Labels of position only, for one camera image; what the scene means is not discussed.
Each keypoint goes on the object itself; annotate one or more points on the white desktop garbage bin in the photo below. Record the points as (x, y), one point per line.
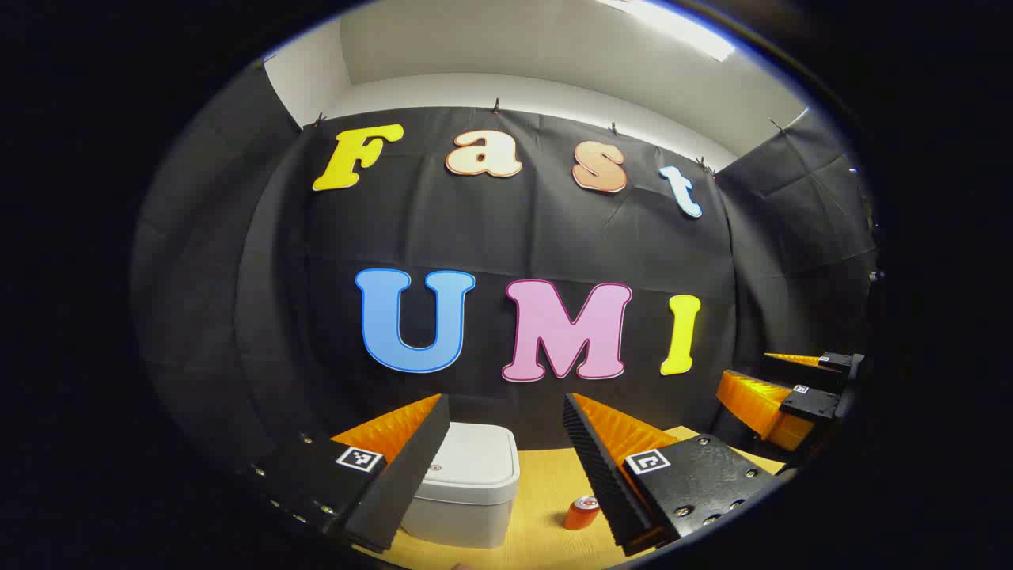
(475, 475)

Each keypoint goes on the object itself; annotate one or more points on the red pop can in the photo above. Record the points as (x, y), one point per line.
(580, 514)

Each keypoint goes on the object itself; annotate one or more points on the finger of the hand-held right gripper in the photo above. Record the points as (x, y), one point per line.
(760, 408)
(807, 366)

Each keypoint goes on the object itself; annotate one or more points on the black backdrop cloth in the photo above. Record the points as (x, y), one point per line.
(514, 237)

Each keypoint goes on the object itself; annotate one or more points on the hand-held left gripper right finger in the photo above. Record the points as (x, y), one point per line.
(601, 483)

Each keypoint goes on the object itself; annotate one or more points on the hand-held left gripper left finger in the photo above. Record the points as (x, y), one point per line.
(411, 475)

